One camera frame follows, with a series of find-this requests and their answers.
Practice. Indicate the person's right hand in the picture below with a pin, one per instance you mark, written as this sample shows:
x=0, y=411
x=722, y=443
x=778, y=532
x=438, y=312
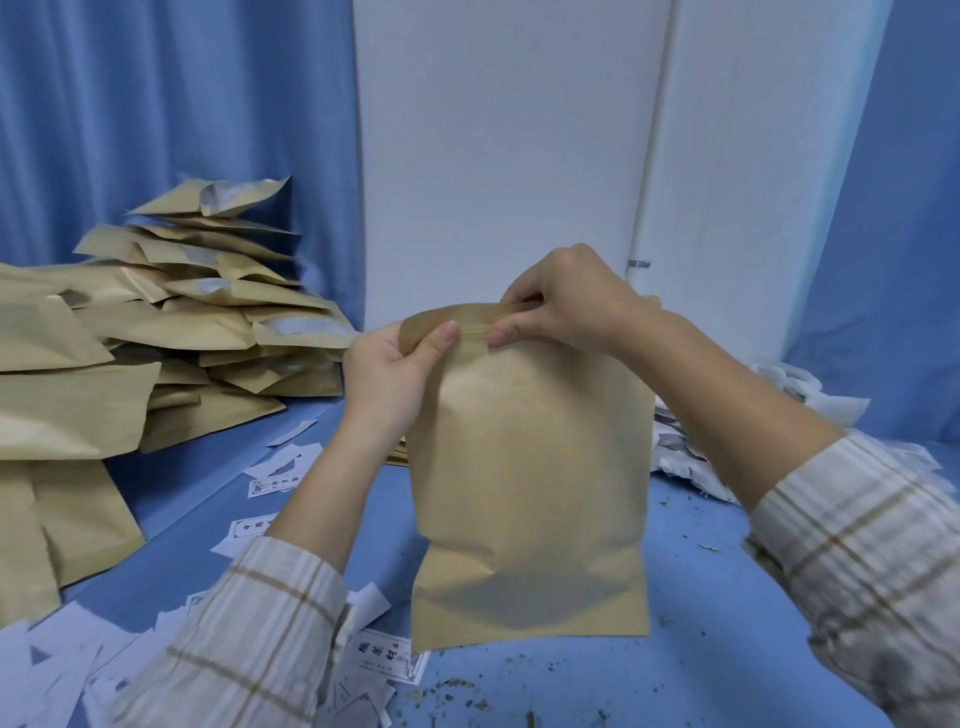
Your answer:
x=577, y=300

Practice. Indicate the person's left hand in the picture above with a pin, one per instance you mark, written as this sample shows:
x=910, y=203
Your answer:
x=382, y=390

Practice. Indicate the stack of kraft pouches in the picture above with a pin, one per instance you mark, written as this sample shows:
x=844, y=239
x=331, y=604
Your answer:
x=399, y=454

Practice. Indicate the kraft pouch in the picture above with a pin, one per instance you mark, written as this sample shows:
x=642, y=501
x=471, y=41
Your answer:
x=525, y=480

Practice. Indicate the pile of white tea bags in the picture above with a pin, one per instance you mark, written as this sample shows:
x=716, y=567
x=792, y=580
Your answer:
x=675, y=450

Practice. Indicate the pile of kraft pouches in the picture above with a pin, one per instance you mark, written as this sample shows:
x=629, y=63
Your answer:
x=112, y=337

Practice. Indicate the white paper labels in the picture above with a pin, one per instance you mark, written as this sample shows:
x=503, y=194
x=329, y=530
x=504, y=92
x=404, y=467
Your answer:
x=75, y=660

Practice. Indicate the person's left forearm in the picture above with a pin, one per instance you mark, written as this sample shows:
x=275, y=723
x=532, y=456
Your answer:
x=262, y=622

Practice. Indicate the person's right forearm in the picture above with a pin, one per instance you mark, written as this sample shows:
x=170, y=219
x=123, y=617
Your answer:
x=840, y=525

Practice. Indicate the blue curtain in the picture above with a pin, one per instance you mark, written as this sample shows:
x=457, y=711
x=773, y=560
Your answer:
x=150, y=97
x=892, y=225

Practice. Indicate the blue table cover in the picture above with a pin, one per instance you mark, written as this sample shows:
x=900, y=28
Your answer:
x=712, y=637

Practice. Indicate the white wall pipe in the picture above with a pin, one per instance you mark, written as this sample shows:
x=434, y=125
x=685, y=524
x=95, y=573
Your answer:
x=652, y=112

